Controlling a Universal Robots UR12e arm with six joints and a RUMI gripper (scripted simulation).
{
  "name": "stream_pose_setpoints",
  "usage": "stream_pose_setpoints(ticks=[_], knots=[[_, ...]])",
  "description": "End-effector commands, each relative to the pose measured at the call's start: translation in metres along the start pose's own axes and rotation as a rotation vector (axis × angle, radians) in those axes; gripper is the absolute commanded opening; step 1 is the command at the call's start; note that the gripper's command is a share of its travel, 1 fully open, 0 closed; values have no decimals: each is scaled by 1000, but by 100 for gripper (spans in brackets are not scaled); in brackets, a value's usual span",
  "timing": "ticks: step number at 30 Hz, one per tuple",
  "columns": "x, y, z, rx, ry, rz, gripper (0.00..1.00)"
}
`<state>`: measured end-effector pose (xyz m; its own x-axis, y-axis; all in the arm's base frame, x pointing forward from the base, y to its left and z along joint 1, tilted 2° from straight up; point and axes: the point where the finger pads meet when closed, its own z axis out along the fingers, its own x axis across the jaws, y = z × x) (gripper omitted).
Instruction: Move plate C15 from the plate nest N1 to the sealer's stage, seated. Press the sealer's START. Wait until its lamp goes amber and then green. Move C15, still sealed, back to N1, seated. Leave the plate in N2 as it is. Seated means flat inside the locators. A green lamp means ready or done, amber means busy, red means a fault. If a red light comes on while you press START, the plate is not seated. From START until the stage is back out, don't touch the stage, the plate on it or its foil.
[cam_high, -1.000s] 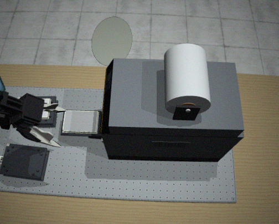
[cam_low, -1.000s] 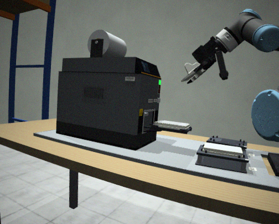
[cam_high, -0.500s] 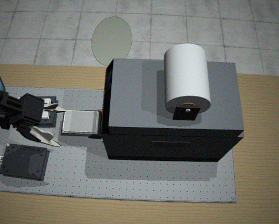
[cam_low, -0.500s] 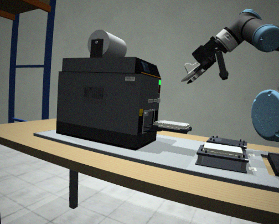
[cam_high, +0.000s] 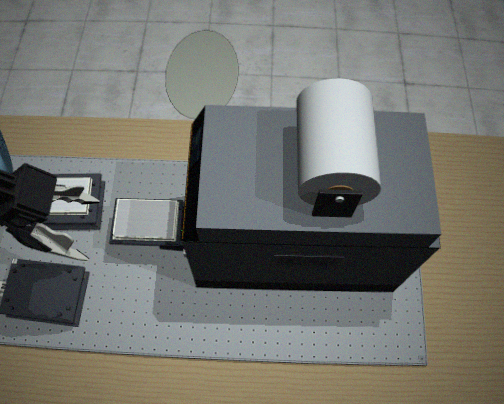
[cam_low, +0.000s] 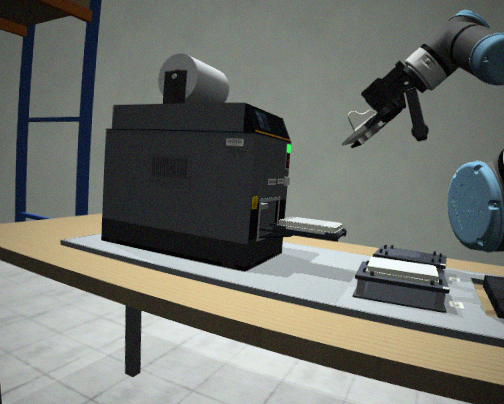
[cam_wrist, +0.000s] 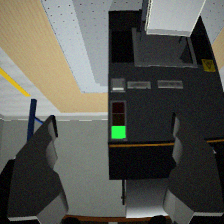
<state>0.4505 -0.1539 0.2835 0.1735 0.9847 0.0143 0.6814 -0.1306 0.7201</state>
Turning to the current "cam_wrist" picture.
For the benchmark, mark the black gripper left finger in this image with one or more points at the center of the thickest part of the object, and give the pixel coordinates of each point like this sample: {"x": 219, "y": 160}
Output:
{"x": 31, "y": 192}

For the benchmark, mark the grey perforated base plate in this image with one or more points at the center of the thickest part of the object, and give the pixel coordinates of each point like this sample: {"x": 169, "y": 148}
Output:
{"x": 81, "y": 30}

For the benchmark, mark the white plate with grid of square wells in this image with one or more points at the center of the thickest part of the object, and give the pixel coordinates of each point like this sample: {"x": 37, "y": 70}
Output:
{"x": 149, "y": 7}

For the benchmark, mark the white roll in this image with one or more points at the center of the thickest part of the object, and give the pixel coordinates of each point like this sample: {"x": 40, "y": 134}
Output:
{"x": 144, "y": 198}

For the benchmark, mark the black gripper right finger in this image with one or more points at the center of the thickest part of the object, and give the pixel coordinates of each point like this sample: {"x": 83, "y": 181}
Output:
{"x": 195, "y": 188}

